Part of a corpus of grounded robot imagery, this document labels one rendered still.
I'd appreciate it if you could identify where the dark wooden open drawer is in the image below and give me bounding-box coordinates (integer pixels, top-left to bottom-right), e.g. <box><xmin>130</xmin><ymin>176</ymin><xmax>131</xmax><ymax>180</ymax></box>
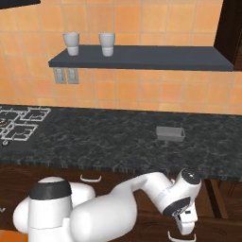
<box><xmin>135</xmin><ymin>179</ymin><xmax>242</xmax><ymax>242</ymax></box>

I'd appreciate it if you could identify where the white curved drawer handle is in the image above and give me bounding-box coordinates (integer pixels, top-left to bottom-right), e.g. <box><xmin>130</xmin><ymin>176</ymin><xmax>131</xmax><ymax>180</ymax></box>
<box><xmin>79</xmin><ymin>174</ymin><xmax>103</xmax><ymax>184</ymax></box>
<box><xmin>167</xmin><ymin>230</ymin><xmax>198</xmax><ymax>242</ymax></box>

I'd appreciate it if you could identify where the black extractor hood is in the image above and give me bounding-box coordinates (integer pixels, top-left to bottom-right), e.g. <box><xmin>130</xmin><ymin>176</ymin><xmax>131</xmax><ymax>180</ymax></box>
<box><xmin>0</xmin><ymin>0</ymin><xmax>42</xmax><ymax>10</ymax></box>

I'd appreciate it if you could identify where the dark wooden wall cupboard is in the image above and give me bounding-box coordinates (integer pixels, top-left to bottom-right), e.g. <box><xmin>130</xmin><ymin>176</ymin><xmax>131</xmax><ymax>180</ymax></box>
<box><xmin>214</xmin><ymin>0</ymin><xmax>242</xmax><ymax>66</ymax></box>

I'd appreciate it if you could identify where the grey wall socket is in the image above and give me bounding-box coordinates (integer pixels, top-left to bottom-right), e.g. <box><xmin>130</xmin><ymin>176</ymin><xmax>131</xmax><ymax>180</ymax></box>
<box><xmin>65</xmin><ymin>67</ymin><xmax>80</xmax><ymax>85</ymax></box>
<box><xmin>52</xmin><ymin>67</ymin><xmax>67</xmax><ymax>85</ymax></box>

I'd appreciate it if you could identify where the white cup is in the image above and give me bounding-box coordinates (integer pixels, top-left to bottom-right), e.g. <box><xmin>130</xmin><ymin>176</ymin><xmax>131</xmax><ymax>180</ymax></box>
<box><xmin>62</xmin><ymin>31</ymin><xmax>80</xmax><ymax>57</ymax></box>
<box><xmin>98</xmin><ymin>32</ymin><xmax>116</xmax><ymax>58</ymax></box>

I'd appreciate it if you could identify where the dark grey wall shelf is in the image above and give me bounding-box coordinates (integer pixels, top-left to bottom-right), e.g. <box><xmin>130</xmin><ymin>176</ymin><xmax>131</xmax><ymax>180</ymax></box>
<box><xmin>47</xmin><ymin>44</ymin><xmax>235</xmax><ymax>73</ymax></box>

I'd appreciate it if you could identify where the dark wooden drawer front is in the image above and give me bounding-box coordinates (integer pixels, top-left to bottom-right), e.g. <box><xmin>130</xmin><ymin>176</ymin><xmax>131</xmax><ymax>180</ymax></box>
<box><xmin>0</xmin><ymin>164</ymin><xmax>178</xmax><ymax>221</ymax></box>

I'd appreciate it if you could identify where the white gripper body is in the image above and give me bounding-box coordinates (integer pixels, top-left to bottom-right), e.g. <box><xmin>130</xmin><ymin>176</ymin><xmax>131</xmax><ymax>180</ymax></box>
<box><xmin>179</xmin><ymin>216</ymin><xmax>199</xmax><ymax>236</ymax></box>

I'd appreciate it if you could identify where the grey rectangular tray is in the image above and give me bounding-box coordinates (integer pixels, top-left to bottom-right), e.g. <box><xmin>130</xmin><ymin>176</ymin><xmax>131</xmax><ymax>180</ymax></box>
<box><xmin>155</xmin><ymin>126</ymin><xmax>186</xmax><ymax>143</ymax></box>

